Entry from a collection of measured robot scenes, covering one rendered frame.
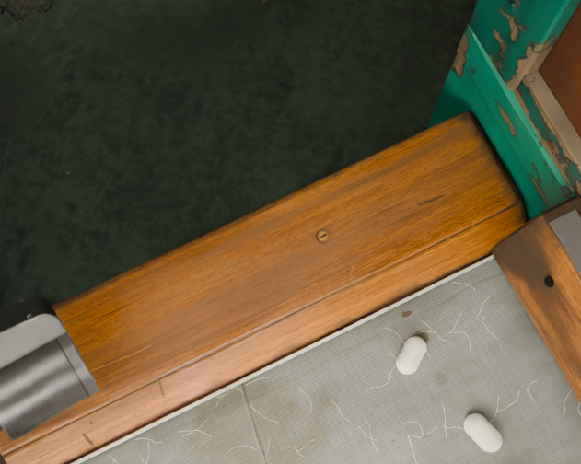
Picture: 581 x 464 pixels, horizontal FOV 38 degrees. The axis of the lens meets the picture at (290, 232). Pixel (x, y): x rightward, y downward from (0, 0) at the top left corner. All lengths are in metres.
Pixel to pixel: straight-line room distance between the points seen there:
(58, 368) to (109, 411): 0.18
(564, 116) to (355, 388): 0.27
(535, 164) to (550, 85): 0.07
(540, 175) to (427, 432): 0.22
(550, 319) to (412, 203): 0.15
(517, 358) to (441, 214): 0.13
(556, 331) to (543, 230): 0.08
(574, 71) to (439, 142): 0.17
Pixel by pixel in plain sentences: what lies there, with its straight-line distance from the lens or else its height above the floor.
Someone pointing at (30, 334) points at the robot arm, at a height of 0.95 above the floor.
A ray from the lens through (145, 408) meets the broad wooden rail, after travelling 0.70.
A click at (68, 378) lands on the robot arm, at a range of 0.52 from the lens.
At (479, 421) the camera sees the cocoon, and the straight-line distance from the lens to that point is 0.70.
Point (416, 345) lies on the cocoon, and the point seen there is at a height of 0.76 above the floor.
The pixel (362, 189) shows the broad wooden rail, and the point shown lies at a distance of 0.71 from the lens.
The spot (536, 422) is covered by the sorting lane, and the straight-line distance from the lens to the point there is 0.73.
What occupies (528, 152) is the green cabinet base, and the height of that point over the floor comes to 0.82.
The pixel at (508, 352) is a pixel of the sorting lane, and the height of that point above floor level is 0.74.
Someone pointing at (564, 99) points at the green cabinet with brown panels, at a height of 0.88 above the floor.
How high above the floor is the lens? 1.44
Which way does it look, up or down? 75 degrees down
